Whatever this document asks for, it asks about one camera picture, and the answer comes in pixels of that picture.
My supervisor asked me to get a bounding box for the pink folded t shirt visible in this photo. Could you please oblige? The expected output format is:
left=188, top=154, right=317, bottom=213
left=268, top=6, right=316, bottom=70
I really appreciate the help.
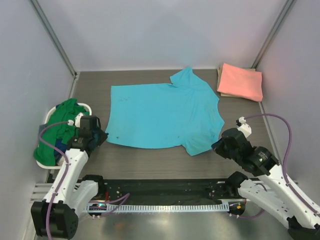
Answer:
left=217, top=63, right=263, bottom=102

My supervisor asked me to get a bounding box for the white slotted cable duct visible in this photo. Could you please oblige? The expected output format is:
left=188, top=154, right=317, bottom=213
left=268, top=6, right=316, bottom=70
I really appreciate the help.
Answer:
left=85, top=202, right=230, bottom=214

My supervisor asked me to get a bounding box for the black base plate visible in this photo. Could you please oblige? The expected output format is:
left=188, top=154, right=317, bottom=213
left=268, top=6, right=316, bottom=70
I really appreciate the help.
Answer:
left=103, top=178, right=242, bottom=205

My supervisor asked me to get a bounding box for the aluminium frame rail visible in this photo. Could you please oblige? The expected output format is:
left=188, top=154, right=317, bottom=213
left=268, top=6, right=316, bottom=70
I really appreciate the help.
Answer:
left=30, top=183, right=56, bottom=204

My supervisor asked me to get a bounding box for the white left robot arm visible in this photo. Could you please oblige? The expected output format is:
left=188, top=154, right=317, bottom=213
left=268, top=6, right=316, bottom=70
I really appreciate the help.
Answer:
left=30, top=115, right=108, bottom=240

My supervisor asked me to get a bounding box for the white laundry basket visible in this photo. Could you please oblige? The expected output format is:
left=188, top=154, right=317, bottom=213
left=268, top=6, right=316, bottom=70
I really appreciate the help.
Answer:
left=36, top=102, right=92, bottom=170

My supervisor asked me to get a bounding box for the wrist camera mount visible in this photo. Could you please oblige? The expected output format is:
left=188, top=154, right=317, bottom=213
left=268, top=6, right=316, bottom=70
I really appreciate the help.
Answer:
left=236, top=116, right=252, bottom=138
left=67, top=112, right=85, bottom=128

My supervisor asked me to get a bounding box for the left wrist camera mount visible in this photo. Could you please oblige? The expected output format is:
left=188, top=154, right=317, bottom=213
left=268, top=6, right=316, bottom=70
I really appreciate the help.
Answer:
left=67, top=112, right=85, bottom=128

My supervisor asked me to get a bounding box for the navy blue t shirt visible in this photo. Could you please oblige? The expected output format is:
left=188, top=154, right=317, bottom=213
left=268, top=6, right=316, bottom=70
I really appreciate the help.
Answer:
left=53, top=139, right=67, bottom=162

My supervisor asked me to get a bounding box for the green t shirt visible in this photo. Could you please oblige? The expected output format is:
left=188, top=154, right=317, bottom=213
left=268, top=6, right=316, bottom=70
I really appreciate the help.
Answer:
left=33, top=98, right=89, bottom=166

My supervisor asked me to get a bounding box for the light blue t shirt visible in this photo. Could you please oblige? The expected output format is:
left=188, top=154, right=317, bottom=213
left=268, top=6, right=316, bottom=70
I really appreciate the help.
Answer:
left=105, top=67, right=225, bottom=156

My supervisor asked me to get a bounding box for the grey garment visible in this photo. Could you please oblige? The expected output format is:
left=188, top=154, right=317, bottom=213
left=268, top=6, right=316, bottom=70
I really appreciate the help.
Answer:
left=38, top=123, right=49, bottom=144

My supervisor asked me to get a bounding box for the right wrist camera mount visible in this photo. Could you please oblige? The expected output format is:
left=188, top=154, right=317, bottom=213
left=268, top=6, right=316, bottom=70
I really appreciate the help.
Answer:
left=236, top=116, right=252, bottom=138

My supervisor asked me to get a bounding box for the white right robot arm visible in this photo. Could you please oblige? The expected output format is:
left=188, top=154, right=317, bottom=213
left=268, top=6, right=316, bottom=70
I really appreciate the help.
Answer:
left=212, top=128, right=320, bottom=240

